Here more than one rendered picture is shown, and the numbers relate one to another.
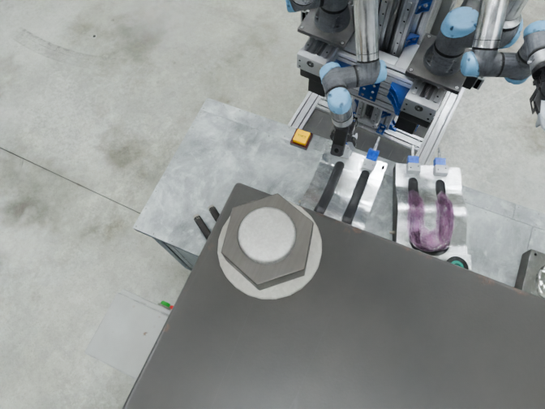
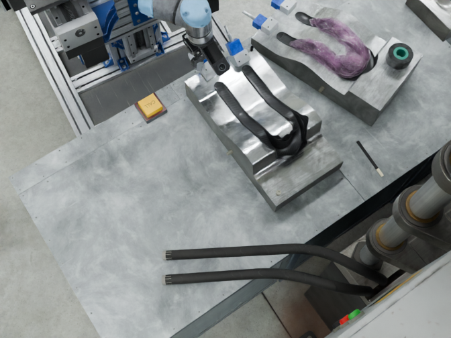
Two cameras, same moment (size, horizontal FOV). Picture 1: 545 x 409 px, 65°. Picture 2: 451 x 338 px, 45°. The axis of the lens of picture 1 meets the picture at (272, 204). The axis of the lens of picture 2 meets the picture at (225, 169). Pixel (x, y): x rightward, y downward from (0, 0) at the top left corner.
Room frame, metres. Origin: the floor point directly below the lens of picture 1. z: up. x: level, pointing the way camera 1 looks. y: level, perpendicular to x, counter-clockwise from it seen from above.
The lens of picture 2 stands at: (0.37, 0.52, 2.42)
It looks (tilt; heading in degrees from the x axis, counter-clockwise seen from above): 68 degrees down; 294
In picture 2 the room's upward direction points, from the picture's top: 1 degrees clockwise
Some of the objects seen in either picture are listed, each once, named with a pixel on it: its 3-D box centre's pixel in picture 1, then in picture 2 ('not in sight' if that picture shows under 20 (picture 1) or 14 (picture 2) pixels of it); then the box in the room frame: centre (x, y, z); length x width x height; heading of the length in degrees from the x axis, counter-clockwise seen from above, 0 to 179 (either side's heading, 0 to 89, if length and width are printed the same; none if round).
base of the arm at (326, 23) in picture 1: (332, 10); not in sight; (1.37, -0.37, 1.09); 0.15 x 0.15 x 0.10
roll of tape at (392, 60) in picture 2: (455, 268); (399, 55); (0.27, -0.61, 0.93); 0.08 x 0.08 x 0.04
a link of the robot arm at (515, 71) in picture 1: (517, 65); not in sight; (0.79, -0.83, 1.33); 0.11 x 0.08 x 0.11; 79
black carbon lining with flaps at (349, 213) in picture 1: (340, 200); (263, 108); (0.59, -0.26, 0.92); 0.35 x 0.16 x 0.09; 149
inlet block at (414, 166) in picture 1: (413, 159); (258, 21); (0.75, -0.60, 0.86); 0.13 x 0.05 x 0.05; 166
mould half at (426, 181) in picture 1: (429, 222); (333, 50); (0.47, -0.60, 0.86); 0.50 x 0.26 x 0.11; 166
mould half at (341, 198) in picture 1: (335, 207); (262, 121); (0.58, -0.25, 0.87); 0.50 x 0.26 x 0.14; 149
